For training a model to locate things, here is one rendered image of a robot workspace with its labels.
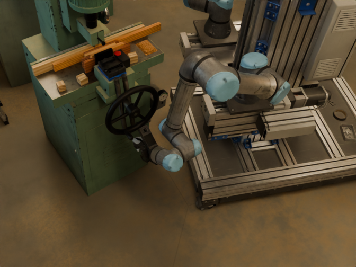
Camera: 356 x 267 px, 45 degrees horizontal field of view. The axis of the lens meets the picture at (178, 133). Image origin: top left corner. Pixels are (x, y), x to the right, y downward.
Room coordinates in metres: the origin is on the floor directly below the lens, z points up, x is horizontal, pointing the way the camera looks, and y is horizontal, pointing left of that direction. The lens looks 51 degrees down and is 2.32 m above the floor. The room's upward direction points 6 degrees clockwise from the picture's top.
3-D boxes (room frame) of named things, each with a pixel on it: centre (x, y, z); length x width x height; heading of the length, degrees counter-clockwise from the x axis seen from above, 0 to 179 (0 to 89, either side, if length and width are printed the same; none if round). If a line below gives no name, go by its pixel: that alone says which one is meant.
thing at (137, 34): (1.65, 0.38, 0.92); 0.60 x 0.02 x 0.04; 131
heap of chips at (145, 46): (1.69, 0.20, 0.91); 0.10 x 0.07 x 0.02; 41
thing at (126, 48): (1.55, 0.37, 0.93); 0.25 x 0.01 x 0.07; 131
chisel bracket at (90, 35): (1.61, 0.45, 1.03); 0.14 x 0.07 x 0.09; 41
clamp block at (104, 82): (1.45, 0.32, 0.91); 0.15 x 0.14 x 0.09; 131
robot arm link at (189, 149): (1.15, -0.04, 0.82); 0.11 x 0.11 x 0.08; 40
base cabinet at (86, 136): (1.69, 0.52, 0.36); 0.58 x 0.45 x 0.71; 41
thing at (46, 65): (1.61, 0.46, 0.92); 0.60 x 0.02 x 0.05; 131
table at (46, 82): (1.51, 0.38, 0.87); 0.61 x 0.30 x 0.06; 131
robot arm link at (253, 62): (1.52, -0.31, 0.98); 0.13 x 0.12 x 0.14; 40
